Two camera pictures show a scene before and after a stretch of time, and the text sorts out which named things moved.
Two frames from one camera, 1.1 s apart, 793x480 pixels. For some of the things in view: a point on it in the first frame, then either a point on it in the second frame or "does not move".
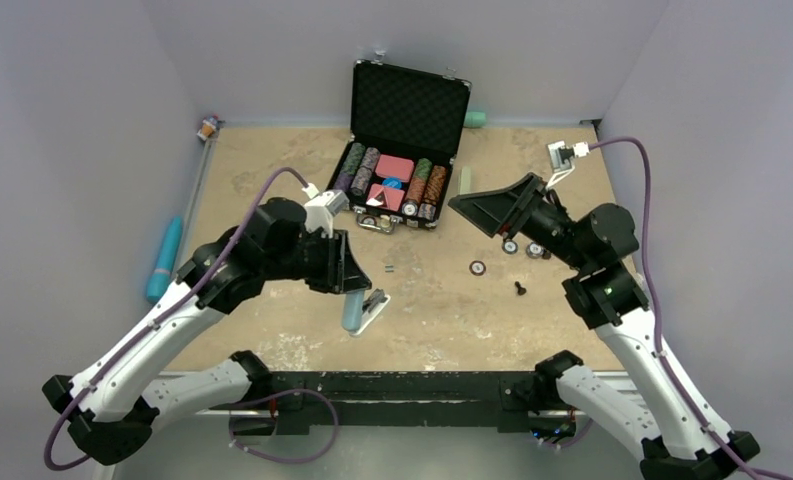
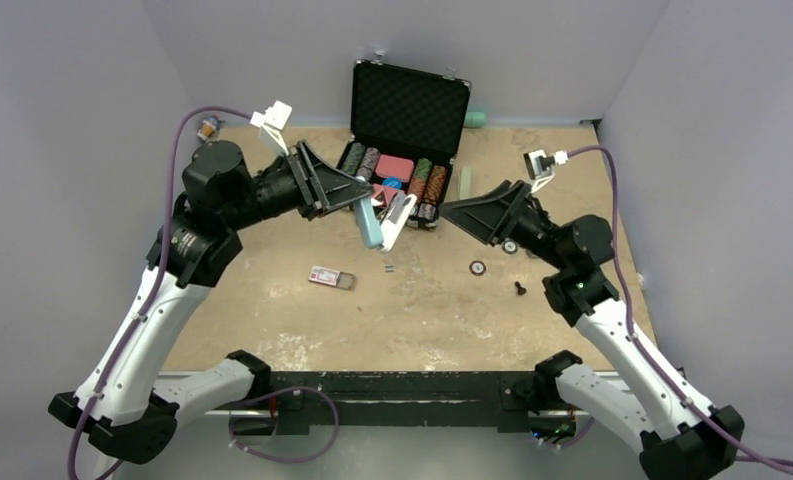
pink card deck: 396,167 does not move
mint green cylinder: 475,119 does not move
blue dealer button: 393,182 does not move
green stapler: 465,180 does not move
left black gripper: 341,272 to 331,185
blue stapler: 358,313 to 382,233
